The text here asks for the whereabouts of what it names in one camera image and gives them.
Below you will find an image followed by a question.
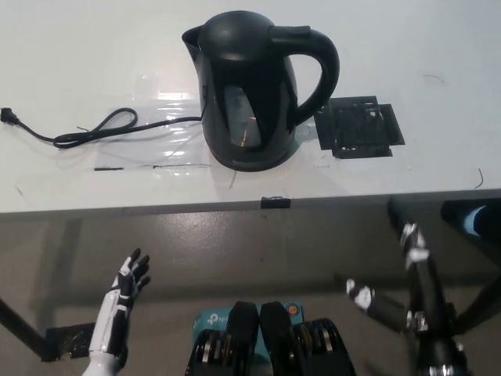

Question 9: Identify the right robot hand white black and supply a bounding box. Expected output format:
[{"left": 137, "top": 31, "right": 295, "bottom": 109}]
[{"left": 346, "top": 222, "right": 458, "bottom": 345}]

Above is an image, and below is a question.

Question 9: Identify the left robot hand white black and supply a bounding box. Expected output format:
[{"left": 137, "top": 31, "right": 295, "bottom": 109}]
[{"left": 88, "top": 247, "right": 152, "bottom": 356}]

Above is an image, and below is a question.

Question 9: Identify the black electric kettle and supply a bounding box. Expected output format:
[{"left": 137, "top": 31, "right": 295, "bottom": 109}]
[{"left": 180, "top": 11, "right": 341, "bottom": 168}]

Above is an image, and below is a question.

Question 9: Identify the round black kettle base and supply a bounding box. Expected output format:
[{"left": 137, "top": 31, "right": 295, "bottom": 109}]
[{"left": 212, "top": 150, "right": 295, "bottom": 173}]

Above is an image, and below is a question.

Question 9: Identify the black metal table leg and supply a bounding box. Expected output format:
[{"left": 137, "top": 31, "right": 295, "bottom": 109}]
[
  {"left": 449, "top": 280, "right": 501, "bottom": 338},
  {"left": 0, "top": 296, "right": 45, "bottom": 362}
]

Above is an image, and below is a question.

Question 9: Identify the black floor tape patch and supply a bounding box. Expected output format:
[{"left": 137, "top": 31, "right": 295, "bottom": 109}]
[{"left": 44, "top": 323, "right": 99, "bottom": 362}]

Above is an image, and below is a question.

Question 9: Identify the teal tp-link router box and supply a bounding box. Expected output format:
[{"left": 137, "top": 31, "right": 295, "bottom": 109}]
[{"left": 192, "top": 300, "right": 305, "bottom": 356}]

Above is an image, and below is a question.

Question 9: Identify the dark object with blue patch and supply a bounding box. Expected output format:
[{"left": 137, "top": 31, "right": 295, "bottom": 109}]
[{"left": 441, "top": 199, "right": 501, "bottom": 246}]

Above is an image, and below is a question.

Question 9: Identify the clear tape sheet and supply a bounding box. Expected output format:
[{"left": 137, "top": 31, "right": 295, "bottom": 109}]
[{"left": 92, "top": 73, "right": 214, "bottom": 172}]

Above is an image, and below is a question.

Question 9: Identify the small black tape strip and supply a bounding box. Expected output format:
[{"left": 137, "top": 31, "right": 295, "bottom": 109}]
[{"left": 260, "top": 195, "right": 291, "bottom": 209}]

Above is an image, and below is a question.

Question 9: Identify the black tape square marker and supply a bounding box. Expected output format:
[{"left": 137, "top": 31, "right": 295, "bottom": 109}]
[{"left": 315, "top": 96, "right": 405, "bottom": 160}]

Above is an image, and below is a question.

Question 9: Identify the black power cord with plug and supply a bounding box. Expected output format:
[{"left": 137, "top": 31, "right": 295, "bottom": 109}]
[{"left": 0, "top": 107, "right": 204, "bottom": 150}]

